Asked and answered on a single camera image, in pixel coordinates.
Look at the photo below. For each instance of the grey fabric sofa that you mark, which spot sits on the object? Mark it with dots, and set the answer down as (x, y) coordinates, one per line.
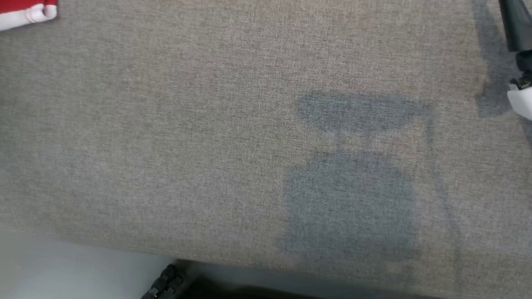
(204, 119)

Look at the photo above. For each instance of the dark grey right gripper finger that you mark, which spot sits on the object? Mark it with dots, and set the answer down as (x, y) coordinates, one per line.
(518, 21)

